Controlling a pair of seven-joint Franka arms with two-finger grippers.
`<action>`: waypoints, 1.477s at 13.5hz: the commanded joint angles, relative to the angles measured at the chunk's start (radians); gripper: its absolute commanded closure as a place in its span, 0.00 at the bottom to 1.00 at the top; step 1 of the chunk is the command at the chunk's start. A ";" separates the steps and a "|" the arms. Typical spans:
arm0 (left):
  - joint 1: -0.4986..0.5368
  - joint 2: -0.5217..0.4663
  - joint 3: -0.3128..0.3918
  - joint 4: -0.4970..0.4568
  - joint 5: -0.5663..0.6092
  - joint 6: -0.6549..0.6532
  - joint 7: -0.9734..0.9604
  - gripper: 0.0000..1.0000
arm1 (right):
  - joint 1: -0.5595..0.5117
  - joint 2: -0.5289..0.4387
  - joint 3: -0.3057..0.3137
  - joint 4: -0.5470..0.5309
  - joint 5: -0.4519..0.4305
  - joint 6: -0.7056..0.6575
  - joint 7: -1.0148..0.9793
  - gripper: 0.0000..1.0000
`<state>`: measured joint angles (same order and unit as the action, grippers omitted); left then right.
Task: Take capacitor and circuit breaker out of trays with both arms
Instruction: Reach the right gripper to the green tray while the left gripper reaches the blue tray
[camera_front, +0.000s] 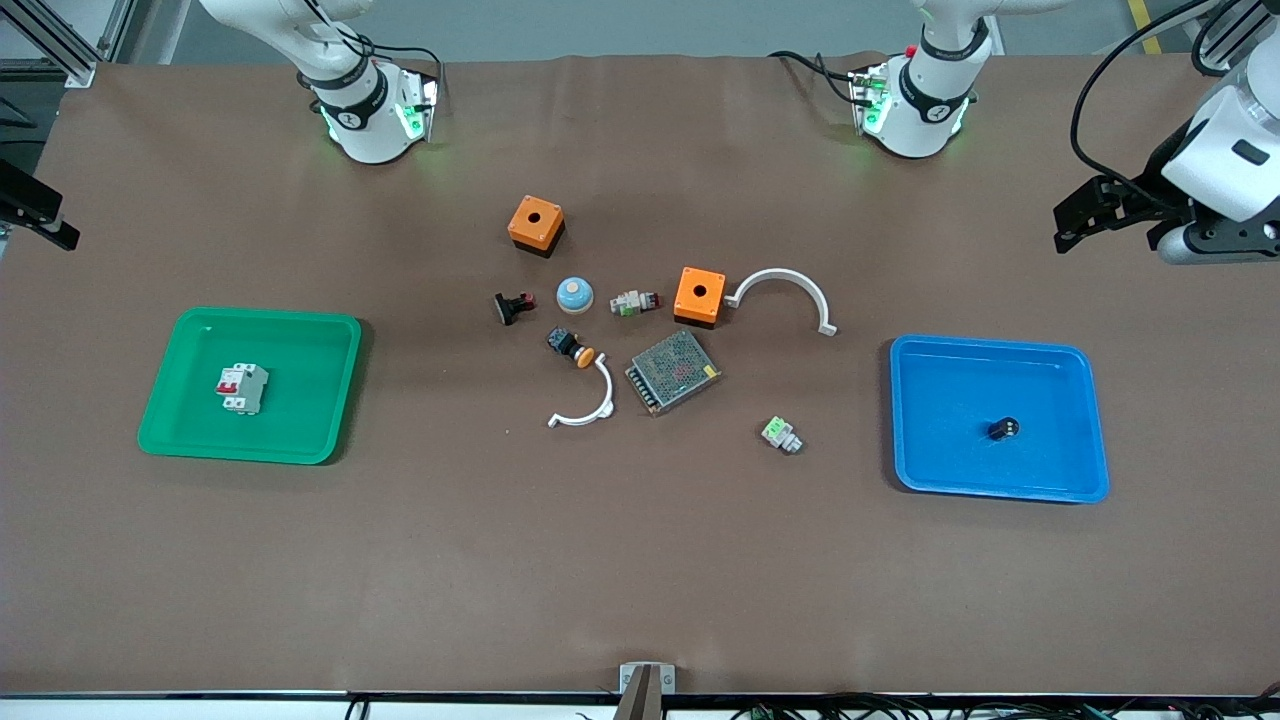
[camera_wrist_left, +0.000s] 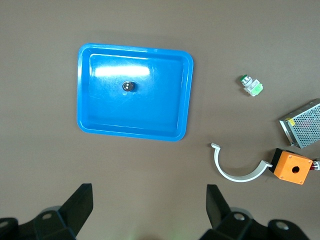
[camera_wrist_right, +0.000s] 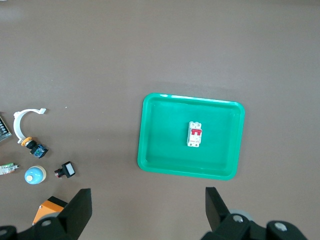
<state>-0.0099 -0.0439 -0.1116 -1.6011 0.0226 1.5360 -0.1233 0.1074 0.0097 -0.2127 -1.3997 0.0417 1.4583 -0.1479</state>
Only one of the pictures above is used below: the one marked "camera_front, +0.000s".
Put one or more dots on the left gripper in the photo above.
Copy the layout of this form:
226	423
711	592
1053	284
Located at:
1151	193

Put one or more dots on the small black capacitor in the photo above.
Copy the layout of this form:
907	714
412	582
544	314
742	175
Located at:
1004	428

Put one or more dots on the white red circuit breaker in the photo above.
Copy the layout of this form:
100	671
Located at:
243	388

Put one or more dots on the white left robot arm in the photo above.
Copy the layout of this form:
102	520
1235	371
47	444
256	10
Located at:
915	120

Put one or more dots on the blue plastic tray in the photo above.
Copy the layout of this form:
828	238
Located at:
950	420

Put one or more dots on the green plastic tray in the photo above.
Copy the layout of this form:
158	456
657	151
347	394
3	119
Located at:
300	390

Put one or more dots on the large white arc clamp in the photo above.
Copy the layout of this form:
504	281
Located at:
790	278

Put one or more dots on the orange button box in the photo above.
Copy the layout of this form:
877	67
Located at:
699	294
535	222

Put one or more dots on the metal mesh power supply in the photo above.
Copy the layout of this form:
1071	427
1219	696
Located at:
672	370

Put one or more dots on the green red indicator lamp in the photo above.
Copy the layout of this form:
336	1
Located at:
634	302

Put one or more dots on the blue dome buzzer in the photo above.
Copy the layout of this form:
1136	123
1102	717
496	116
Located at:
574	296

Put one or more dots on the small white arc clamp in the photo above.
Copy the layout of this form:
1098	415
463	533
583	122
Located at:
603	400

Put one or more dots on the orange cap push button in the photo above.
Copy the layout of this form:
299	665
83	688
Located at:
570	346

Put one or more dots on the brown table mat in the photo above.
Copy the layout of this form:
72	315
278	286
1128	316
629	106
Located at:
640	560

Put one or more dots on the aluminium frame profile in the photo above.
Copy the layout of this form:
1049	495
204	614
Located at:
60	45

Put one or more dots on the green white switch module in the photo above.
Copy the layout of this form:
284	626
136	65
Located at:
780	434

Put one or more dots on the black red push switch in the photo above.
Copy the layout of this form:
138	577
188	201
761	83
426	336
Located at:
512	308

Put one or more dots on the metal bracket with post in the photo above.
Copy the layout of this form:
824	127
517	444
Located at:
646	685

